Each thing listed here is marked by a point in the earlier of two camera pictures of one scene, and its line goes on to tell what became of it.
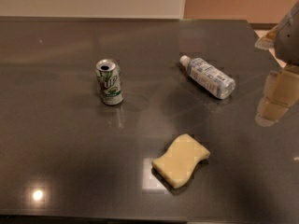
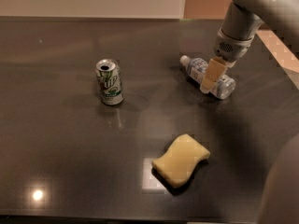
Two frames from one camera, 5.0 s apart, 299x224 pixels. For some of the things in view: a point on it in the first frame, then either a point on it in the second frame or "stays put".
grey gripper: [289, 37] -> [231, 49]
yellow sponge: [177, 164] stays put
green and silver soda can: [109, 81] stays put
